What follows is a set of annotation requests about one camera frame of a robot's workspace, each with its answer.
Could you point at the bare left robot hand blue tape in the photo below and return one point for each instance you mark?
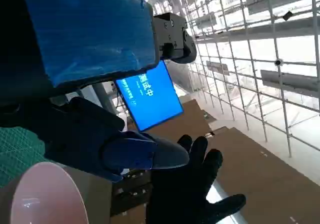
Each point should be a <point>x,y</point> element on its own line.
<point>87,33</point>

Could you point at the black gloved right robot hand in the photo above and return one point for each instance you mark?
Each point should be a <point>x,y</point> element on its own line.
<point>180,196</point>

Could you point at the blue screen monitor with text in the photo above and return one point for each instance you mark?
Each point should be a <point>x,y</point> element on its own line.
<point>150,96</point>

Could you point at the pink bowl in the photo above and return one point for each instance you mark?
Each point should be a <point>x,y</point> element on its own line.
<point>47,196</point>

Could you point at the small brown cardboard box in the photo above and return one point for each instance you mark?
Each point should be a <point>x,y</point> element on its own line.
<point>195,118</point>

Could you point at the large brown cardboard box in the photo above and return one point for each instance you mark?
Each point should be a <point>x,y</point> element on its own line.
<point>270,179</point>

